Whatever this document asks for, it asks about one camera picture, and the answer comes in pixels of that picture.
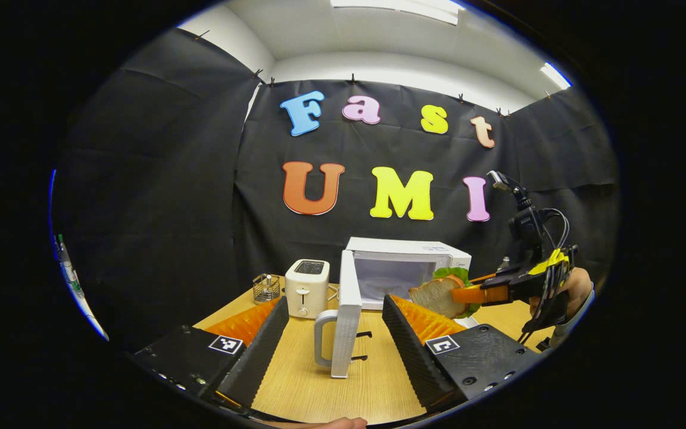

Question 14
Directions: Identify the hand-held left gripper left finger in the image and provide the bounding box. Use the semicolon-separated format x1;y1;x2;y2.
132;296;291;412

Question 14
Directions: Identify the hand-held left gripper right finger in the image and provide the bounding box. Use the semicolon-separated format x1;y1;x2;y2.
382;294;543;415

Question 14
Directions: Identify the sandwich with lettuce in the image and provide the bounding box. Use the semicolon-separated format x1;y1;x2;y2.
409;268;482;319

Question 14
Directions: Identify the white microwave oven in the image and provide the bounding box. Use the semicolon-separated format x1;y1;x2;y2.
314;237;472;379

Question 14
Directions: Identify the white toaster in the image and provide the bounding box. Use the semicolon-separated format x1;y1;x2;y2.
285;259;330;319

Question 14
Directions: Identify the small ceiling light panel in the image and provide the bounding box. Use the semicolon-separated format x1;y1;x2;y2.
540;62;573;90

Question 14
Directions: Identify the black backdrop cloth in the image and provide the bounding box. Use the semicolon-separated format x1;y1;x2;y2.
51;27;620;352

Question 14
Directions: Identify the large ceiling light panel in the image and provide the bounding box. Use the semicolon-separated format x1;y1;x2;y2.
330;0;460;26

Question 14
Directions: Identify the metal wire basket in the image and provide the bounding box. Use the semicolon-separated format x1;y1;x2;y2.
252;273;282;304

